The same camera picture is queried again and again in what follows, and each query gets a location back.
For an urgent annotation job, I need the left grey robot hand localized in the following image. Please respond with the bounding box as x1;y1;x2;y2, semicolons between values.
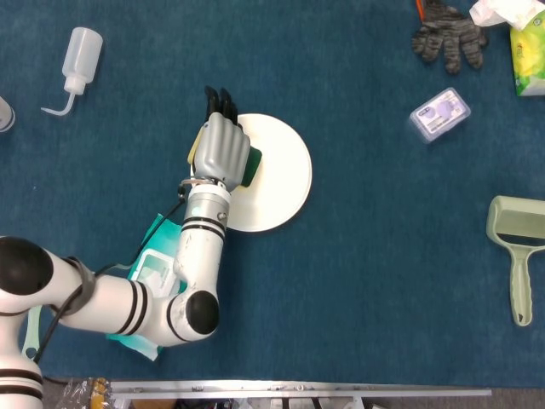
190;84;251;192

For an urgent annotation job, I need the green yellow sponge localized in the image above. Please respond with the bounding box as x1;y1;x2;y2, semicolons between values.
186;124;263;190

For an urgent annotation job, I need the white round plate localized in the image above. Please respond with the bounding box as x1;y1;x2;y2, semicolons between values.
190;112;313;233

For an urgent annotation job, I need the teal wet wipes pack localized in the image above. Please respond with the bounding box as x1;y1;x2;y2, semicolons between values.
105;213;188;362

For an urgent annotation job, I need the translucent squeeze wash bottle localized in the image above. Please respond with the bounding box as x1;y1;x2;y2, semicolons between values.
40;26;104;117

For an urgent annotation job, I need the grey white cup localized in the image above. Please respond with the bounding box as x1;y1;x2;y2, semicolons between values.
0;96;16;133

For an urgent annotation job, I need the clear purple plastic box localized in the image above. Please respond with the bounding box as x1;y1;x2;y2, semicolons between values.
408;87;473;146

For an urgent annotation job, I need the grey knitted work glove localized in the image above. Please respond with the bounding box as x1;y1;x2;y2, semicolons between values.
410;0;490;75

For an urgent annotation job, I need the pale green scrub brush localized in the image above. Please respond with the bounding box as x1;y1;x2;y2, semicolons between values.
20;304;43;365

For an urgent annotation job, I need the clear crinkled plastic bag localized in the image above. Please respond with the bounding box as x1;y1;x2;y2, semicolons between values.
54;377;112;409

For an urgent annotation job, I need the pale green lint roller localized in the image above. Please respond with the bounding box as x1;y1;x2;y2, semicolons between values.
485;195;545;328

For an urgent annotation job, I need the green yellow tissue pack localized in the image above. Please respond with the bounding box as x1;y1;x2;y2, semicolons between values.
468;0;545;98

